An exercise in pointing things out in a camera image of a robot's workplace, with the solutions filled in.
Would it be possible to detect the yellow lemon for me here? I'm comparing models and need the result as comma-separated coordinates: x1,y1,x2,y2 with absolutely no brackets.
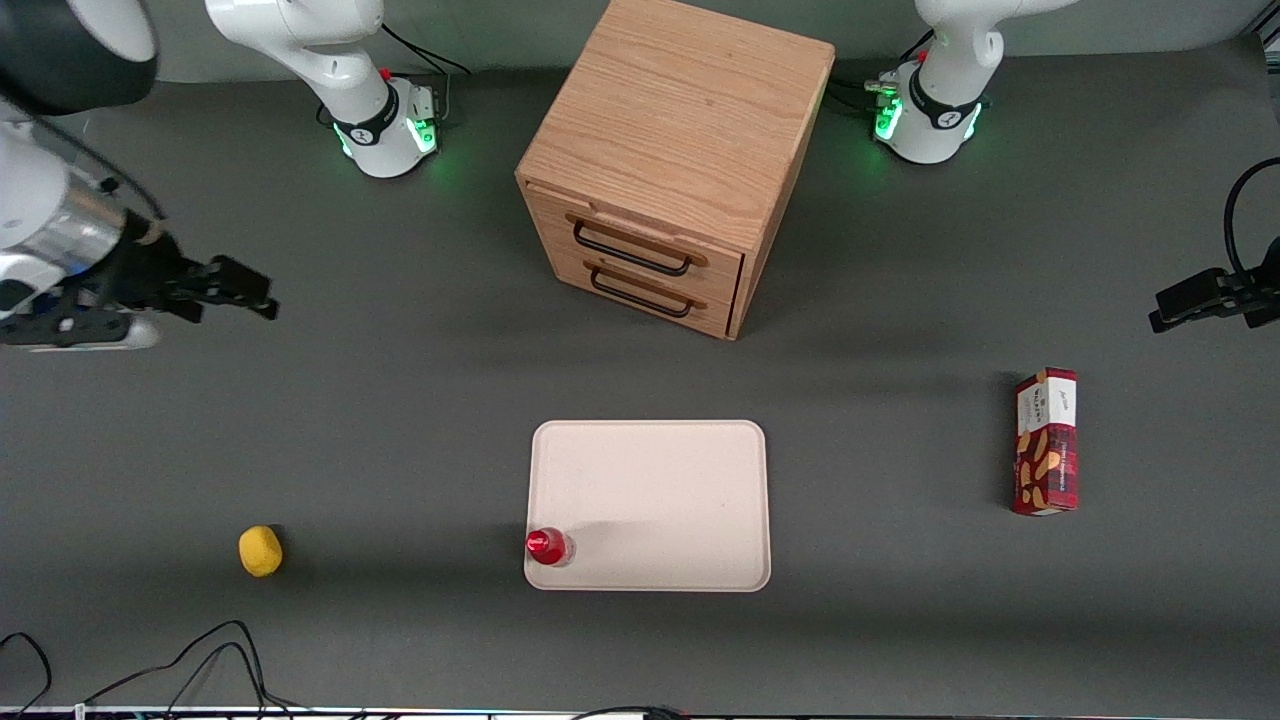
238,525,284,579

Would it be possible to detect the red bottle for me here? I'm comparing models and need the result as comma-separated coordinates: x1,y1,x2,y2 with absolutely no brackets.
526,528,576,568

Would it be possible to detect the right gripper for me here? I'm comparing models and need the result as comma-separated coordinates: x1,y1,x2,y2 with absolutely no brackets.
95,222,279,323

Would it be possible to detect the long black drawer handle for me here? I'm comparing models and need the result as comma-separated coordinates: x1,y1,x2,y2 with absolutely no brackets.
571,217,694,278

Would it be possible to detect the black floor cable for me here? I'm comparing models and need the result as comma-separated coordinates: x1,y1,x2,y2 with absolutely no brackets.
84,620,269,713
0,631,53,717
165,642,301,713
570,705,693,720

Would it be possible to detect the red plaid shortbread box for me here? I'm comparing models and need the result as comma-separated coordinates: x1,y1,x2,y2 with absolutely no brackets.
1010,367,1081,517

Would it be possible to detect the black left arm base cable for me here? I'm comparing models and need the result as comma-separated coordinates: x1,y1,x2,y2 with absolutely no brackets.
828,28,937,119

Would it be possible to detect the wooden drawer with short handle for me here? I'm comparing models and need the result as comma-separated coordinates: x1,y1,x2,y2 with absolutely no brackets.
546,244,742,340

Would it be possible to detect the beige plastic tray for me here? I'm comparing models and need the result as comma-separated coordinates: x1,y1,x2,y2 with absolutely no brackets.
524,420,772,593

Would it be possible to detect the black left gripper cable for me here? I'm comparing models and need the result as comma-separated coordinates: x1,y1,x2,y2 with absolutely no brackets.
1224,157,1280,277

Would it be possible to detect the wooden drawer with long handle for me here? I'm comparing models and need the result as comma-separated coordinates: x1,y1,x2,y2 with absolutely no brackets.
522,180,747,303

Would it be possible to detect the black right arm base cable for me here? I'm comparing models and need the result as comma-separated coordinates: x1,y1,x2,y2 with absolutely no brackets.
380,22,473,126

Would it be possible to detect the wooden drawer cabinet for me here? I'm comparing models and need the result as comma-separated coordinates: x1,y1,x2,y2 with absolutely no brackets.
515,0,836,341

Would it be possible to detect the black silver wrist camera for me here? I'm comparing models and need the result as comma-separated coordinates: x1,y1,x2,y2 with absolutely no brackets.
0,305,161,352

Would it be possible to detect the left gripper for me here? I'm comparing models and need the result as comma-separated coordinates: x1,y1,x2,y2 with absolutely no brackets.
1149,235,1280,334

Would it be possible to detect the black arm base cable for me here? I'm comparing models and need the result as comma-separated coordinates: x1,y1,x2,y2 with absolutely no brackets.
828,28,937,119
380,22,473,126

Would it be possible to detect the short black drawer handle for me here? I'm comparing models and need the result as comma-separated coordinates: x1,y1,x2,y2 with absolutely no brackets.
588,262,697,320

